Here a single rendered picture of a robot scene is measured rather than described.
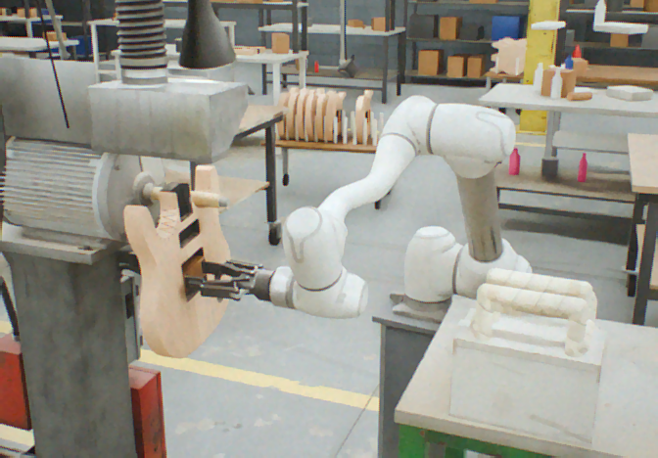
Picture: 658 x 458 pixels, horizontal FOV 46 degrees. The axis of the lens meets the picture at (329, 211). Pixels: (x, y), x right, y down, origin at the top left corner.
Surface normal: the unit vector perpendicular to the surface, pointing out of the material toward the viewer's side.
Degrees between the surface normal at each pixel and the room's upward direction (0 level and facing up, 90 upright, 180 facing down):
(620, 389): 0
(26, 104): 90
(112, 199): 86
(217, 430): 0
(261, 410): 0
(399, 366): 90
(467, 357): 90
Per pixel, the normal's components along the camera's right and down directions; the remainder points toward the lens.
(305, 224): -0.25, -0.57
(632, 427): 0.00, -0.95
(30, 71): -0.36, 0.29
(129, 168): 0.90, 0.02
